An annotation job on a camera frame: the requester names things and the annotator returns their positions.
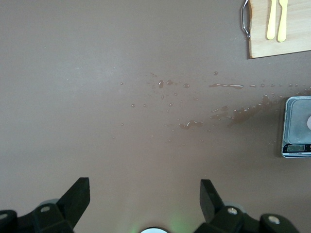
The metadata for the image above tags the silver digital kitchen scale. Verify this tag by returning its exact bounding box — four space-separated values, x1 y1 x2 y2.
281 96 311 158

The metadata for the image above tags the yellow plastic knife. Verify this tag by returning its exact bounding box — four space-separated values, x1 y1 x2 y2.
276 0 289 42

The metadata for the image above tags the wooden cutting board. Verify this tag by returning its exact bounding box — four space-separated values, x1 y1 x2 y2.
240 0 311 60

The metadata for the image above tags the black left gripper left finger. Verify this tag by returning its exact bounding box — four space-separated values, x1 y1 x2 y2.
0 177 91 233

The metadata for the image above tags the brown table cover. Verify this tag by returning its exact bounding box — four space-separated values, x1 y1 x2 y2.
0 0 311 233

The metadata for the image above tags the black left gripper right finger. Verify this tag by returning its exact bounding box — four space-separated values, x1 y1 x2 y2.
194 179 296 233

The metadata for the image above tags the yellow plastic fork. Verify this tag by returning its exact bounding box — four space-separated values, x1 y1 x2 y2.
266 0 277 41

